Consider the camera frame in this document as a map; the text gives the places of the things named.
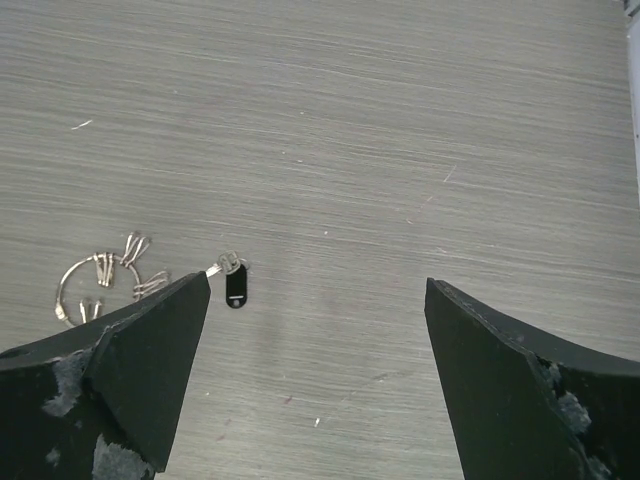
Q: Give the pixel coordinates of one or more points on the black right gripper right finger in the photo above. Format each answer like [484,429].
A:
[526,404]

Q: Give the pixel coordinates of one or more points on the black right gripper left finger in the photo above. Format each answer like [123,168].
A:
[102,400]

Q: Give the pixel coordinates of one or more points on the silver keyring with clips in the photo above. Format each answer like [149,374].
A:
[106,264]

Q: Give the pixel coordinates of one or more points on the black key tag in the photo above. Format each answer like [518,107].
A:
[236,292]

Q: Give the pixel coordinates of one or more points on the silver key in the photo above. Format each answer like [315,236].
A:
[228,263]

